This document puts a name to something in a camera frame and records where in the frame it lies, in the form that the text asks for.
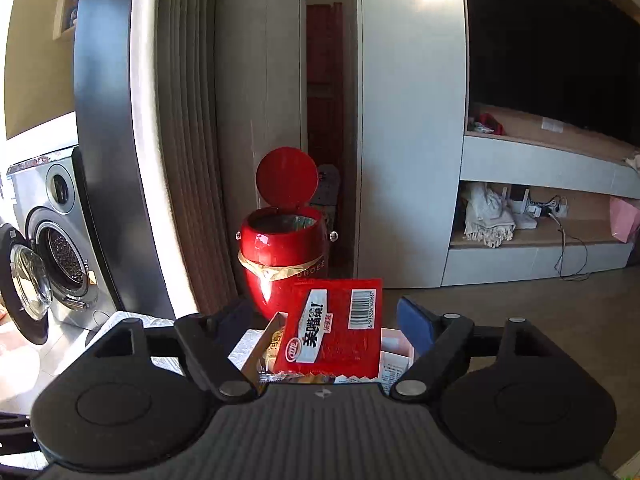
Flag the small red snack packet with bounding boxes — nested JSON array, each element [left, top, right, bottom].
[[272, 277, 384, 380]]

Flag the white shelf cabinet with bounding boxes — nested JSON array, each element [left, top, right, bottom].
[[356, 0, 640, 288]]

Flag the grey washing machine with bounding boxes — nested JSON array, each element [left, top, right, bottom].
[[0, 147, 110, 347]]

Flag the pale pleated curtain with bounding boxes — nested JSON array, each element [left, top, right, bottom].
[[131, 0, 238, 317]]

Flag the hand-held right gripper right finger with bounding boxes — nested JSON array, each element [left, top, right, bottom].
[[390, 296, 566, 401]]

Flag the dark dotted board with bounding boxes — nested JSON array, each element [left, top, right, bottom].
[[317, 164, 342, 207]]

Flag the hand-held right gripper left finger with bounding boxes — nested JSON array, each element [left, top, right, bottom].
[[95, 302, 261, 403]]

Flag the black cable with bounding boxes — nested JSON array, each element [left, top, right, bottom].
[[549, 215, 592, 282]]

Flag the pink bag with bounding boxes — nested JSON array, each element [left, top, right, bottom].
[[609, 196, 640, 244]]

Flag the white power strip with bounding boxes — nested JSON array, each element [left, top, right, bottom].
[[530, 199, 569, 219]]

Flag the white cloth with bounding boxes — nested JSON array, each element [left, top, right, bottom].
[[462, 182, 517, 249]]

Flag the red lidded trash can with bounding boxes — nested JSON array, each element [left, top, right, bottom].
[[235, 147, 338, 322]]

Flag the dark door frame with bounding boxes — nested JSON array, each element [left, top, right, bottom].
[[74, 0, 177, 322]]

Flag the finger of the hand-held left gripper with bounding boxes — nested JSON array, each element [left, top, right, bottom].
[[0, 411, 38, 468]]

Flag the red items on shelf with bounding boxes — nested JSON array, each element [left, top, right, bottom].
[[467, 114, 507, 137]]

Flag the yellow label bread packet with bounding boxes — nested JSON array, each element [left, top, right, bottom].
[[256, 312, 289, 386]]

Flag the router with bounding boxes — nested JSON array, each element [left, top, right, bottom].
[[502, 187, 539, 231]]

